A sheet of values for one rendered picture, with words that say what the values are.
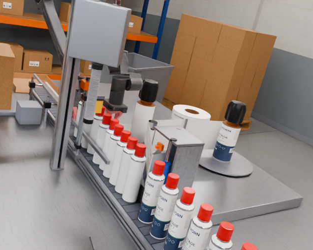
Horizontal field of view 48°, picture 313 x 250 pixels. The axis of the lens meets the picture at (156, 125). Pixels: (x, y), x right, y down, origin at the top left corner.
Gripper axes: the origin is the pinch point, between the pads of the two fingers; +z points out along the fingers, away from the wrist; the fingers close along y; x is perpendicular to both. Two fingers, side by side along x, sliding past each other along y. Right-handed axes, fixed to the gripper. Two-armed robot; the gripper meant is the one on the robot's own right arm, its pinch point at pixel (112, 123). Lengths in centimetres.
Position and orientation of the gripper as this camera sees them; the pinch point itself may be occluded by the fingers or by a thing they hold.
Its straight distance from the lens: 145.2
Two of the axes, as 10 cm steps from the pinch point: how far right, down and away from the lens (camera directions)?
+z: -2.0, 9.2, 3.4
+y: -5.2, -3.9, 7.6
